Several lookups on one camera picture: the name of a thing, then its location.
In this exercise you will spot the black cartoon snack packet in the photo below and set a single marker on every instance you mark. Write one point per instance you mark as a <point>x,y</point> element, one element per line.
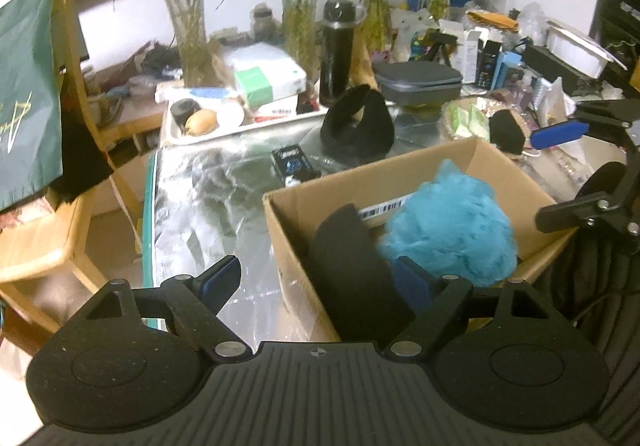
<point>292,166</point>

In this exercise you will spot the grey zip hard case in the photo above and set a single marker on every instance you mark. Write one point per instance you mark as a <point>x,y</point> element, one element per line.
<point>417,83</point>

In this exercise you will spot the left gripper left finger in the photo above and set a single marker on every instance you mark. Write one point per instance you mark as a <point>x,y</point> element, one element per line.
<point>194,303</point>

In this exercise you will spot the black thermos bottle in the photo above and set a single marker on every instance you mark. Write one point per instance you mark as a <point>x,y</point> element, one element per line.
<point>339,21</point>

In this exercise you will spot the wooden chair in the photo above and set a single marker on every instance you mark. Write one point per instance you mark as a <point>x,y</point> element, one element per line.
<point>57,239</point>

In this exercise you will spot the brown cardboard box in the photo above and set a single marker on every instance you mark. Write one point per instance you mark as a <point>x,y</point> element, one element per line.
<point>377,191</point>

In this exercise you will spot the glass vase bamboo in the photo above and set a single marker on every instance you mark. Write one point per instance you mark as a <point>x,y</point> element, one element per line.
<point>376,26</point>
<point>300,33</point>

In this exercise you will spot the black foam pad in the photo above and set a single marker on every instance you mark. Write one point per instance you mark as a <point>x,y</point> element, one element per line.
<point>353,282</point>

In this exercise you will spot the green paper bag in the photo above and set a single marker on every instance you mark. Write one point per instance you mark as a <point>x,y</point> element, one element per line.
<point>31,130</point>

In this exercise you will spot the teal mesh bath loofah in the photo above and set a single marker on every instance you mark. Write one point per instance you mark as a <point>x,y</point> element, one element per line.
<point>453,225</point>

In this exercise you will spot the woven basket tray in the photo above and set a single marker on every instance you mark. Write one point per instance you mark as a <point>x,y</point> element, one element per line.
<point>469,117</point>

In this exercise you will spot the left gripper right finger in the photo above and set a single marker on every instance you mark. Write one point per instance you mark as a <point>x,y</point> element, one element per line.
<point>437,304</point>

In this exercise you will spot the glass vase with bamboo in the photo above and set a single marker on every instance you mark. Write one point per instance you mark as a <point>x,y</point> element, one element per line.
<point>197,60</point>

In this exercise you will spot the white plastic tray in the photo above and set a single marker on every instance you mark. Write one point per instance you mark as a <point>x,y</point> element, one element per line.
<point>171,135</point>

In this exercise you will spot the red white flat box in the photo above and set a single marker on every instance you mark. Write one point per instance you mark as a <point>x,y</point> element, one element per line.
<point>278,109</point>

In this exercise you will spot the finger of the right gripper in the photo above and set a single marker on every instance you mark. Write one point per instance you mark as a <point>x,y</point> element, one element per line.
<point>598,210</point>
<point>613,121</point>

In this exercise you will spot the green white tissue box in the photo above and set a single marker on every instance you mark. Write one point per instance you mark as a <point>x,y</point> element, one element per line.
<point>258,87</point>

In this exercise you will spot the white round jar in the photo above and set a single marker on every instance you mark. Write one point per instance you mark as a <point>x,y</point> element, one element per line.
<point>230,113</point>

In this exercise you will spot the tan egg-shaped pouch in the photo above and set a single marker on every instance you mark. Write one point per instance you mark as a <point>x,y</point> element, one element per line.
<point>201,122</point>

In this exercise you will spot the black neck pillow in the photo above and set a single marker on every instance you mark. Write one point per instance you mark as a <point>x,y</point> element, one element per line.
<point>358,127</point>

